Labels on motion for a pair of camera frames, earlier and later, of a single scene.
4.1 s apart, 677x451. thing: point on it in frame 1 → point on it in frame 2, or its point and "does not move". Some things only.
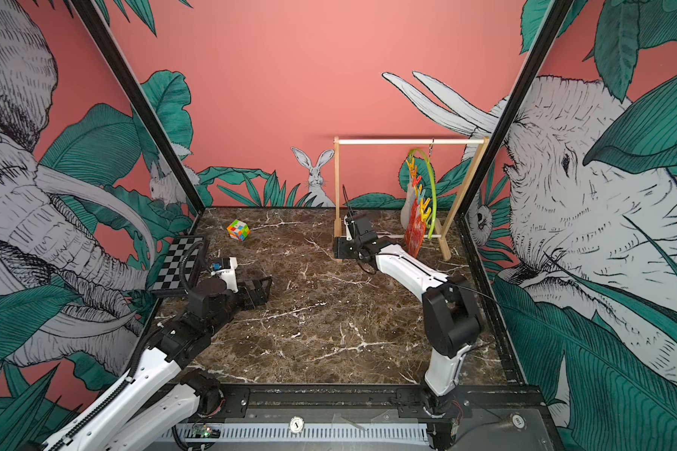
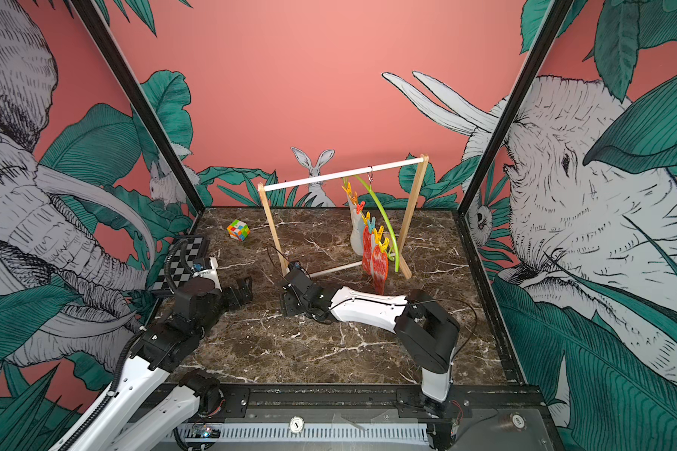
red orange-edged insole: (415, 233) → (380, 269)
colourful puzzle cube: (239, 230) does not move
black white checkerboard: (181, 266) does not move
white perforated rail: (311, 433) does not move
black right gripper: (342, 245) → (288, 305)
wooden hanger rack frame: (358, 140) → (280, 184)
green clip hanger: (421, 168) → (382, 242)
